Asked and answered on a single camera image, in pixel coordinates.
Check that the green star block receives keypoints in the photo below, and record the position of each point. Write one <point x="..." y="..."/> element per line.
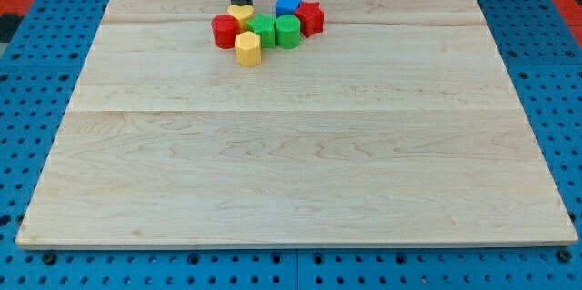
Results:
<point x="264" y="26"/>

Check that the red star block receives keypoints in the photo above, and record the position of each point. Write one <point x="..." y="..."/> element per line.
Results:
<point x="311" y="18"/>

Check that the blue cube block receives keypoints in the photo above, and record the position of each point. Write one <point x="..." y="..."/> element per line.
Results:
<point x="286" y="7"/>

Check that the yellow hexagon block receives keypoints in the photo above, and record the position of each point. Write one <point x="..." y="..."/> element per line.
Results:
<point x="248" y="49"/>

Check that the green cylinder block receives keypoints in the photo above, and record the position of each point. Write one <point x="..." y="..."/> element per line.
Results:
<point x="288" y="31"/>

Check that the light wooden board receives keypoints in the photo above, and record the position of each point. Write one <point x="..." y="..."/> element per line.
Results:
<point x="398" y="126"/>

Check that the red cylinder block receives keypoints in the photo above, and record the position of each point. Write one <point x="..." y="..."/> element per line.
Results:
<point x="225" y="29"/>

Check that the yellow heart block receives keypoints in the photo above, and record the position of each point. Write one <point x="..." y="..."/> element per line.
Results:
<point x="242" y="14"/>

